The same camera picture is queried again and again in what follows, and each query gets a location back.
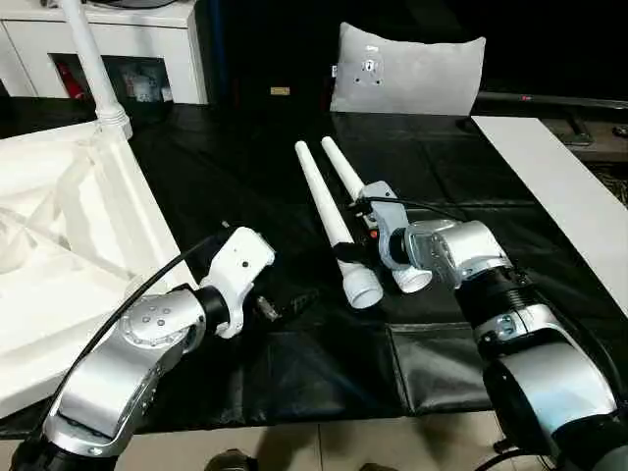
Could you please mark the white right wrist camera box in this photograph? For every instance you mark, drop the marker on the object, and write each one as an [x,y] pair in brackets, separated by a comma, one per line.
[383,208]

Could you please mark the black cabinet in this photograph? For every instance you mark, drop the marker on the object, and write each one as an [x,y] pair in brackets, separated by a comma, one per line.
[265,49]

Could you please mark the black work mat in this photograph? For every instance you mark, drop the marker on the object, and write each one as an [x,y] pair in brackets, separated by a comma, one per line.
[275,177]

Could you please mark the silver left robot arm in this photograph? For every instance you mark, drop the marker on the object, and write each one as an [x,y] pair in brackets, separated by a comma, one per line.
[128,373]

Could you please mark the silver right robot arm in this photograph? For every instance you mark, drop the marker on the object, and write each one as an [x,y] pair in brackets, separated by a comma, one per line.
[520,324]

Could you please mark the black low shelf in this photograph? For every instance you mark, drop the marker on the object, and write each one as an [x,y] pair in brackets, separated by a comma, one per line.
[559,113]

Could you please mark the white flat board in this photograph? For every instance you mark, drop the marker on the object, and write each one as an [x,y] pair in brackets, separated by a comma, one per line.
[564,196]

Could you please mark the small yellow label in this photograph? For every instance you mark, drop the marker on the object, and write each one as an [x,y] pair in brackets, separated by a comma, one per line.
[280,91]

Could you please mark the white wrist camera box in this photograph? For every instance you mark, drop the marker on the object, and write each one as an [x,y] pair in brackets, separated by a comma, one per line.
[240,270]
[383,208]

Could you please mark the white plastic table top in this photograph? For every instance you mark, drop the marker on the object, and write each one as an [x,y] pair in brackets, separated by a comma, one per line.
[69,245]

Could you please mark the white glass-door cabinet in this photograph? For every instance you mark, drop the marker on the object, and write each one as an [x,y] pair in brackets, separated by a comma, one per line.
[147,39]

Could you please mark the light grey cushion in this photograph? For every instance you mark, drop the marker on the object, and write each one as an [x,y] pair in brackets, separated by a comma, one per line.
[407,74]

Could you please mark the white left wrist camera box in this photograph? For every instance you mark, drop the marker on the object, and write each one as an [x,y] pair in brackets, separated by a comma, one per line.
[240,270]

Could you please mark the white plastic table leg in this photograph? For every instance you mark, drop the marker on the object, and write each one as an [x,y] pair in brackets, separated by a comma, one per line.
[334,221]
[345,169]
[93,69]

